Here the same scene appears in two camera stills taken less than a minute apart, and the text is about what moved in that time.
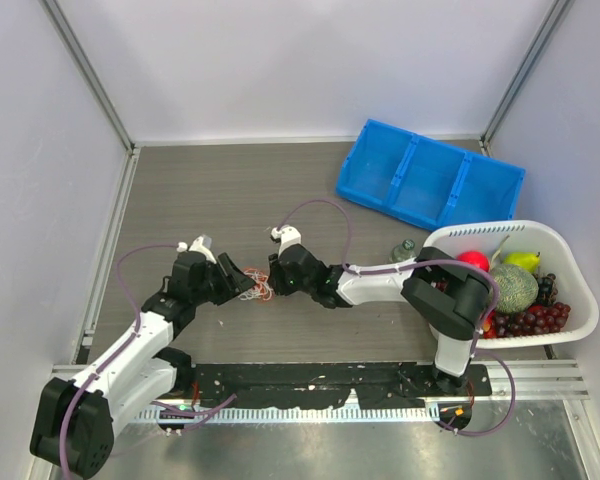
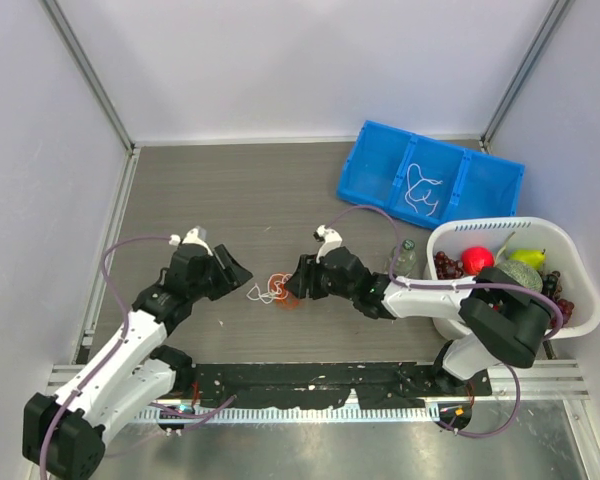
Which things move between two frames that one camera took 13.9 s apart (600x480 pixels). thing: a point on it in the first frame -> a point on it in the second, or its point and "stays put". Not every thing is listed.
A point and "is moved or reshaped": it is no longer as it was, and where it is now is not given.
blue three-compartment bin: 426,182 stays put
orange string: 262,286 is moved or reshaped
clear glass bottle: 402,252 stays put
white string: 261,290 -> 423,198
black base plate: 373,385 stays put
